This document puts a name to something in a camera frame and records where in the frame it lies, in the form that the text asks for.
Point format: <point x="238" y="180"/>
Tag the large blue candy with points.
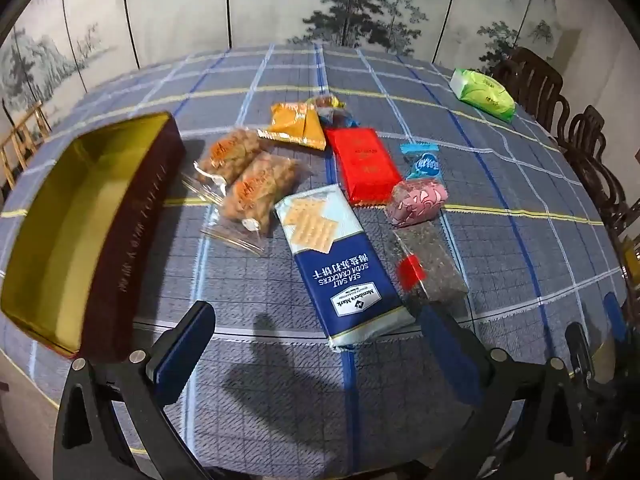
<point x="425" y="165"/>

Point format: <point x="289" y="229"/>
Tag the red snack packet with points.
<point x="365" y="160"/>

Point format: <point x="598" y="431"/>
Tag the pink snack packet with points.
<point x="415" y="200"/>

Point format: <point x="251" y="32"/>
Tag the green tissue pack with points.
<point x="482" y="92"/>

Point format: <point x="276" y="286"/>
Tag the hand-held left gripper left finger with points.
<point x="182" y="355"/>

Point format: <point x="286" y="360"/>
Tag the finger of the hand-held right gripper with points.
<point x="614" y="315"/>
<point x="580" y="350"/>

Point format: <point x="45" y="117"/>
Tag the clear bag of fried snacks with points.
<point x="230" y="155"/>
<point x="260" y="185"/>

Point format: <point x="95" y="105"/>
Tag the painted folding screen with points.
<point x="250" y="0"/>

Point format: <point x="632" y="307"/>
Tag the dark seed packet red label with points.
<point x="435" y="260"/>

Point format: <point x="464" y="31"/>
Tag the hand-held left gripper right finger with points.
<point x="445" y="350"/>

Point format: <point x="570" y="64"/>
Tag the red and gold tin box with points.
<point x="60" y="220"/>

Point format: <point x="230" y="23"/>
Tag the light wooden chair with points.
<point x="25" y="135"/>

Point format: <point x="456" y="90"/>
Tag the yellow snack packet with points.
<point x="295" y="122"/>

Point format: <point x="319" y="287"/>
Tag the small blue candy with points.
<point x="342" y="120"/>

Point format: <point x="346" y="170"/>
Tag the blue plaid tablecloth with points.
<point x="500" y="260"/>

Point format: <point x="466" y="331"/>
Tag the blue cracker pack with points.
<point x="340" y="260"/>

